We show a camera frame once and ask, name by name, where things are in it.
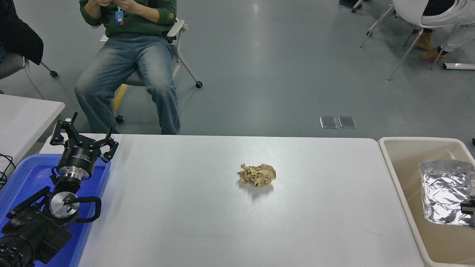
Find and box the white side table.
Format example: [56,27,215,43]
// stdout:
[0,94,65,175]

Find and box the white chair with metal legs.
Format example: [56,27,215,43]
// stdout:
[360,0,462,80]

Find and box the large beige plastic bin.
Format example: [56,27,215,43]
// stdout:
[378,137,475,267]

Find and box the foil tray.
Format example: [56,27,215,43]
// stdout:
[419,159,475,227]

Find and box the black cable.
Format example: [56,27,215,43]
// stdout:
[0,154,16,189]

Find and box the crumpled tan paper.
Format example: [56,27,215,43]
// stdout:
[237,164,277,188]

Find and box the blue plastic tray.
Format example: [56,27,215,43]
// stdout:
[0,154,112,267]

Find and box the grey wheeled office chair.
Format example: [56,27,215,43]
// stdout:
[102,15,203,123]
[0,51,59,100]

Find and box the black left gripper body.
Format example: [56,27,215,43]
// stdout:
[58,144,101,175]

